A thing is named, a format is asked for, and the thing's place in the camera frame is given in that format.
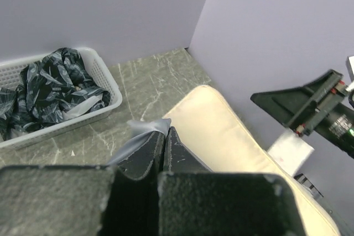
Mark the grey pillowcase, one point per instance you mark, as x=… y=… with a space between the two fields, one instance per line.
x=141 y=132

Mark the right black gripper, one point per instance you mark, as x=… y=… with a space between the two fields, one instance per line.
x=315 y=106

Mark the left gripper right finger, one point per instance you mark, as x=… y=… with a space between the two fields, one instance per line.
x=196 y=201

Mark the dark patterned cloth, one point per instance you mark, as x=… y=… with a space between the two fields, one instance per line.
x=52 y=90

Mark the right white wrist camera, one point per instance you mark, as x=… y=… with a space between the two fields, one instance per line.
x=350 y=68

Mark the white plastic basket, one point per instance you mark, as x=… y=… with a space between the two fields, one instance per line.
x=95 y=67

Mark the cream pillow with bear print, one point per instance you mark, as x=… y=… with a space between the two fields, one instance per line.
x=208 y=126

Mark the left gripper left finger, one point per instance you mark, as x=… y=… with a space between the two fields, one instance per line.
x=121 y=199

